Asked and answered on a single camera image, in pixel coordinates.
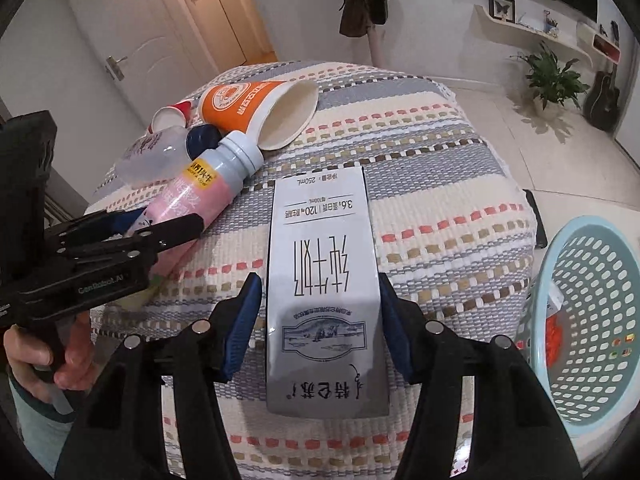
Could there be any white red box shelf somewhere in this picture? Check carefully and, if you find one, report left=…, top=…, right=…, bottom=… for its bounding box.
left=577, top=20, right=623, bottom=61

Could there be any brown hanging bag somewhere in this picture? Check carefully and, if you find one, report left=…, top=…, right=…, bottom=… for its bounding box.
left=339, top=0, right=373, bottom=37

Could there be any black guitar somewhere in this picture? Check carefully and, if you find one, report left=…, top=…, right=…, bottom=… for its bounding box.
left=584, top=62, right=621, bottom=131

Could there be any black hanging bag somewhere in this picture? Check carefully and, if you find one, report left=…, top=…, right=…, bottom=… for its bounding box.
left=367, top=0, right=394, bottom=26

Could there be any orange paper cup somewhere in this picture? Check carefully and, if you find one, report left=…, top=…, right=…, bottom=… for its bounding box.
left=200, top=80, right=319, bottom=152

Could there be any white door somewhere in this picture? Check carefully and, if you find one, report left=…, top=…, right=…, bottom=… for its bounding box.
left=65, top=0, right=221, bottom=83

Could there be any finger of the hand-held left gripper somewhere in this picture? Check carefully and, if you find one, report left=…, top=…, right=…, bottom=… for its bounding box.
left=44, top=210, right=147, bottom=241
left=52, top=214, right=205, bottom=266

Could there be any small red white cup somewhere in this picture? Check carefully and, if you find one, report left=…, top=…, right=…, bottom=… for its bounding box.
left=151, top=100, right=195, bottom=133

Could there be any person's left hand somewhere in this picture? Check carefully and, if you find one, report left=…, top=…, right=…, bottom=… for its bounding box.
left=2, top=305, right=108, bottom=406

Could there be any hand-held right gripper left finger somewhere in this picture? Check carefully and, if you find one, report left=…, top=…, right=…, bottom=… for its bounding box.
left=55, top=272, right=263, bottom=480

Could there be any person's left forearm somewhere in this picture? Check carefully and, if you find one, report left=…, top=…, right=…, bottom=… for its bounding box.
left=7, top=375, right=78, bottom=477

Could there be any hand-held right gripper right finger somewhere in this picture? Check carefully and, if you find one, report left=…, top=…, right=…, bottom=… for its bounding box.
left=377, top=272, right=583, bottom=480

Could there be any red plastic bag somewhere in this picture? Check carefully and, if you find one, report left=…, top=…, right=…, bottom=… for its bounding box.
left=545, top=317, right=564, bottom=368

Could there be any teal plastic mesh basket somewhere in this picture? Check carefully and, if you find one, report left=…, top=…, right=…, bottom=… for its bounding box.
left=520, top=216, right=640, bottom=438

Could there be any green potted plant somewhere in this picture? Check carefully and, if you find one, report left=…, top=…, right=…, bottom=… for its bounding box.
left=512, top=40, right=591, bottom=121

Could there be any short curved white shelf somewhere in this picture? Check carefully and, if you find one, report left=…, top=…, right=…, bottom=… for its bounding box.
left=475, top=4, right=596, bottom=68

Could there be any striped woven blanket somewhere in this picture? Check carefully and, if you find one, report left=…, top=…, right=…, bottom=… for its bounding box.
left=82, top=60, right=538, bottom=480

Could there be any pink drink bottle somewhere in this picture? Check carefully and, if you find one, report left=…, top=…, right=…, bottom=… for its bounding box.
left=120, top=130, right=265, bottom=311

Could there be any black flat device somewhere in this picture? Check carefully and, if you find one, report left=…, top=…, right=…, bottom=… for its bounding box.
left=522, top=189, right=551, bottom=251

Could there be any clear plastic bottle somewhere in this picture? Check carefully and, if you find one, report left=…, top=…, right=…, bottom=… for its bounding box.
left=114, top=125, right=223, bottom=186

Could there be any white milk carton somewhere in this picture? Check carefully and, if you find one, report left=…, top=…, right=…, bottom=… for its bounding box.
left=547, top=280, right=567, bottom=317
left=265, top=165, right=391, bottom=418

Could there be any framed butterfly picture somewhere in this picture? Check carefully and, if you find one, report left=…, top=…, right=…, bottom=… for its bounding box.
left=488, top=0, right=519, bottom=22

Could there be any hallway door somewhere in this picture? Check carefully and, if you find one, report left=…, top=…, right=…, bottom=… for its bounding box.
left=165, top=0, right=253, bottom=67

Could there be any white coat rack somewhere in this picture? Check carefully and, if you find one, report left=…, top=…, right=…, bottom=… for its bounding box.
left=364, top=0, right=389, bottom=67

